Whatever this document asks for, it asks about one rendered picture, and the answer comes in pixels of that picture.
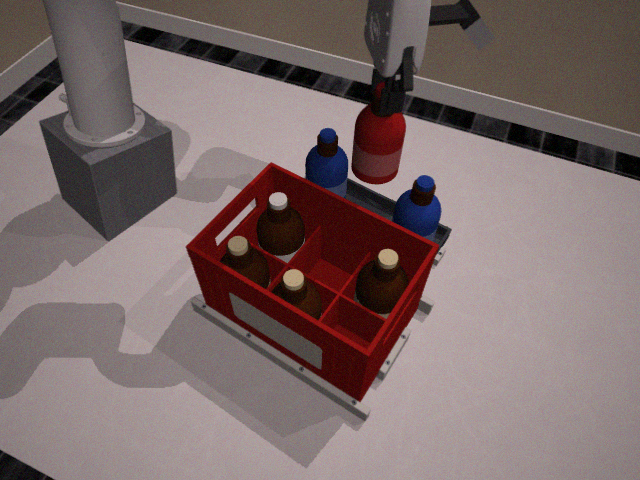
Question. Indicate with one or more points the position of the red-labeled bottle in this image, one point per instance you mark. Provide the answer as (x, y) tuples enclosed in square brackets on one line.
[(378, 142)]

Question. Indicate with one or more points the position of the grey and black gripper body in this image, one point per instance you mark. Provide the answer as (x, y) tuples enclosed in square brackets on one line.
[(393, 25)]

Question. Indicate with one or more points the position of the brown glass bottle with cream cap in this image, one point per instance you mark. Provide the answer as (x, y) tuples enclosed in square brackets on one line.
[(381, 283)]

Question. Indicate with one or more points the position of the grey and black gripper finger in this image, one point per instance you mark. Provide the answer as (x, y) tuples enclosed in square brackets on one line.
[(392, 102), (377, 78)]

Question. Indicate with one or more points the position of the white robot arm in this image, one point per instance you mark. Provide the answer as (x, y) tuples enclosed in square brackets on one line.
[(90, 48)]

